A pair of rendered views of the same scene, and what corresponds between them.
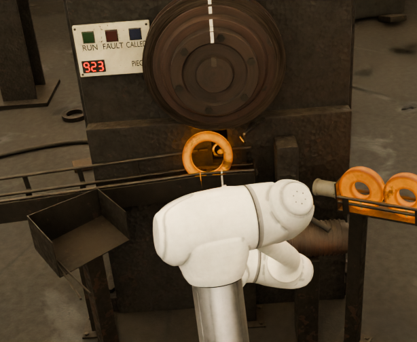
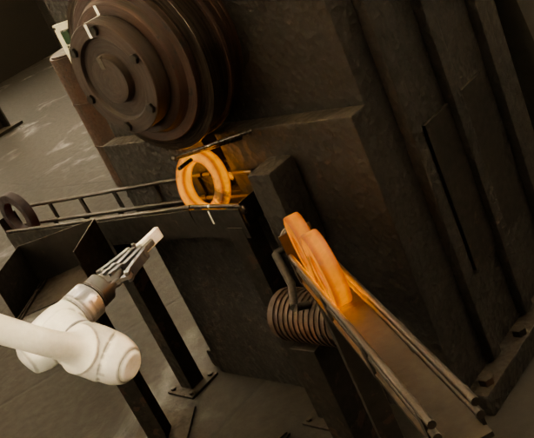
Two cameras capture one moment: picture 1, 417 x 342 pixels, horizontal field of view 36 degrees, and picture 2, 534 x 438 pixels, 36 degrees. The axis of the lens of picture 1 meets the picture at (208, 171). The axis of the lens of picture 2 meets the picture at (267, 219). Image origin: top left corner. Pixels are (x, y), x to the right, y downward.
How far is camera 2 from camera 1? 1.85 m
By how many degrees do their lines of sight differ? 44
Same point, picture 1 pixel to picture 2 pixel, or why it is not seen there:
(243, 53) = (123, 48)
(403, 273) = not seen: outside the picture
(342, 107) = (350, 109)
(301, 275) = (99, 368)
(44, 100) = not seen: hidden behind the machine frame
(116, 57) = not seen: hidden behind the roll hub
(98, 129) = (110, 145)
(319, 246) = (297, 329)
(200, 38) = (79, 34)
